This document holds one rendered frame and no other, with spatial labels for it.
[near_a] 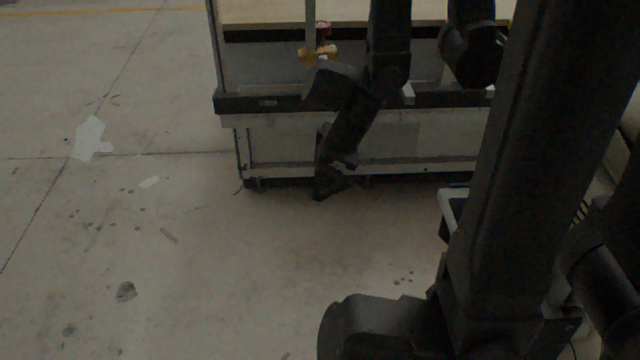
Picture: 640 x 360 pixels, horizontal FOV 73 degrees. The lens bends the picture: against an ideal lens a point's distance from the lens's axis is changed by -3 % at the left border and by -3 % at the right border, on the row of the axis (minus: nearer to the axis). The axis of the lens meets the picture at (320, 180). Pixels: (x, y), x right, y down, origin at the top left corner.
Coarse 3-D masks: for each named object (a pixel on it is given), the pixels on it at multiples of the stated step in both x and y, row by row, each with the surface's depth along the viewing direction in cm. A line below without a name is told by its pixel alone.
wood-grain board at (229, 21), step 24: (240, 0) 181; (264, 0) 181; (288, 0) 181; (336, 0) 181; (360, 0) 181; (432, 0) 182; (504, 0) 182; (240, 24) 163; (264, 24) 163; (288, 24) 164; (336, 24) 165; (360, 24) 165; (432, 24) 167; (504, 24) 168
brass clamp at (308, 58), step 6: (318, 48) 156; (324, 48) 156; (300, 54) 155; (306, 54) 154; (312, 54) 154; (318, 54) 154; (324, 54) 154; (330, 54) 155; (336, 54) 155; (300, 60) 155; (306, 60) 156; (312, 60) 156; (336, 60) 156
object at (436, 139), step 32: (224, 32) 170; (256, 32) 171; (288, 32) 172; (352, 32) 173; (416, 32) 174; (256, 64) 180; (288, 64) 180; (352, 64) 182; (416, 64) 183; (256, 128) 204; (288, 128) 205; (384, 128) 207; (416, 128) 208; (448, 128) 210; (480, 128) 210; (256, 160) 216; (288, 160) 217; (384, 160) 220; (416, 160) 220; (448, 160) 220
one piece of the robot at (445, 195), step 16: (448, 192) 72; (464, 192) 72; (448, 208) 69; (448, 224) 68; (448, 240) 81; (560, 272) 53; (560, 288) 53; (544, 304) 56; (560, 304) 54; (560, 320) 53; (576, 320) 53; (544, 336) 55; (560, 336) 56; (576, 336) 57; (528, 352) 58; (544, 352) 58; (560, 352) 58
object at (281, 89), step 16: (224, 96) 162; (240, 96) 162; (256, 96) 162; (272, 96) 163; (288, 96) 163; (400, 96) 165; (416, 96) 166; (432, 96) 166; (448, 96) 166; (464, 96) 167; (480, 96) 167; (224, 112) 166; (240, 112) 166; (256, 112) 166; (272, 112) 167; (288, 112) 167
